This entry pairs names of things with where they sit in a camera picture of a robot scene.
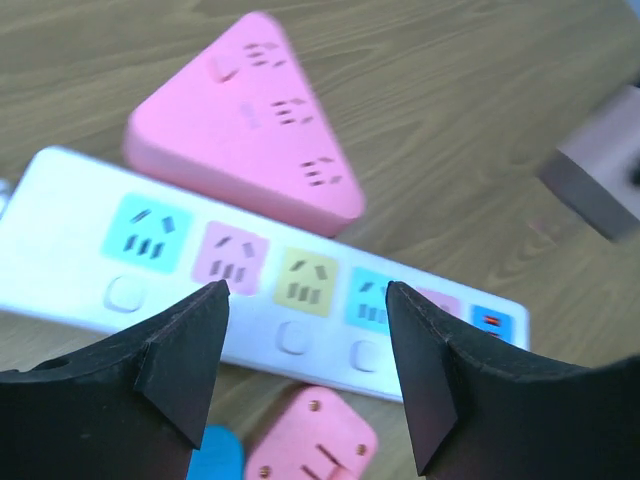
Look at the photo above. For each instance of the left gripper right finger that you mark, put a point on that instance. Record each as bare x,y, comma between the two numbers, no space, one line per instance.
478,407

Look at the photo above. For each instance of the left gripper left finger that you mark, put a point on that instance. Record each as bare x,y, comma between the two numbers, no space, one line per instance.
133,405

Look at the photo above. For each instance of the blue square plug adapter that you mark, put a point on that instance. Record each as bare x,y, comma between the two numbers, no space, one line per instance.
221,456

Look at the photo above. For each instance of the white multicolour power strip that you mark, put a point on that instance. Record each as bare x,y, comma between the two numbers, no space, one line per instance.
91,245

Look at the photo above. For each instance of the dusty pink USB charger cube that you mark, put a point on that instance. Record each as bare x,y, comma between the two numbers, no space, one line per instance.
595,170

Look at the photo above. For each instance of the pink square plug adapter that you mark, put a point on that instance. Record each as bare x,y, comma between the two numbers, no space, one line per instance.
318,436

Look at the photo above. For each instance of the pink triangular power strip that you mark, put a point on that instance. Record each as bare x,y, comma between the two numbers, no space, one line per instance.
240,123

